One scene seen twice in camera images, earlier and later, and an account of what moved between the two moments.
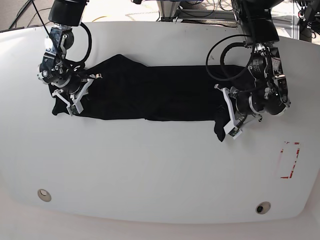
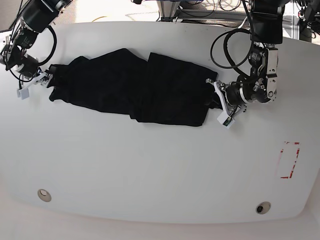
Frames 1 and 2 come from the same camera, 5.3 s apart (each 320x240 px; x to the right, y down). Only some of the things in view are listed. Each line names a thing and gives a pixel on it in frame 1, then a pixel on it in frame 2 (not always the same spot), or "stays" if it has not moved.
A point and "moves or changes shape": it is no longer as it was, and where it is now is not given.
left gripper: x=72 y=90 → x=44 y=78
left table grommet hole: x=44 y=195 stays
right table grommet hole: x=263 y=207 stays
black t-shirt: x=124 y=87 moves or changes shape
